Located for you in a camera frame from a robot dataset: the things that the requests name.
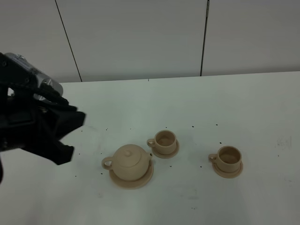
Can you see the beige saucer right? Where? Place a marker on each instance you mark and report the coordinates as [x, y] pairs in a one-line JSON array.
[[228, 175]]

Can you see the beige teacup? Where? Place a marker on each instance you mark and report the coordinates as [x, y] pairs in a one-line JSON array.
[[164, 141], [227, 160]]

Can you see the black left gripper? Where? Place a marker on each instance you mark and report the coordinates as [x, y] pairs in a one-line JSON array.
[[18, 97]]

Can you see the beige teacup left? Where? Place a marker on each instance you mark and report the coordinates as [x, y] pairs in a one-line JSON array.
[[164, 141]]

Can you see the beige teacup right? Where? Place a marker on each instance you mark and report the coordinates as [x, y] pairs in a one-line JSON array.
[[227, 160]]

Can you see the beige teapot saucer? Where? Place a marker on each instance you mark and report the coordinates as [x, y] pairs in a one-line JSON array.
[[136, 183]]

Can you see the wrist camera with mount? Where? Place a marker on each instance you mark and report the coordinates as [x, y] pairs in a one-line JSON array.
[[42, 78]]

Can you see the beige saucer left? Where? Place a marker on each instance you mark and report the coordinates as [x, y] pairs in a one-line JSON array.
[[174, 153]]

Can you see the beige teapot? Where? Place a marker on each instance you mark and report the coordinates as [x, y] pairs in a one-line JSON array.
[[130, 162]]

